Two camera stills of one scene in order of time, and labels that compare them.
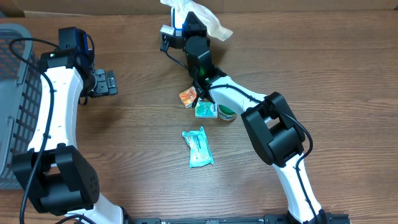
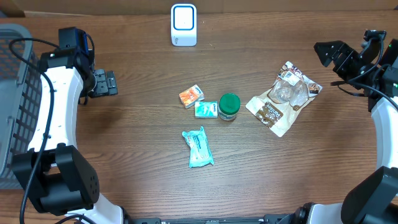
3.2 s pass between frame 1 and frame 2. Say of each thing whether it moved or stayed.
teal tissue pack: stayed
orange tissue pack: stayed
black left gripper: stayed
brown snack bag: moved
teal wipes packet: stayed
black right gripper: moved
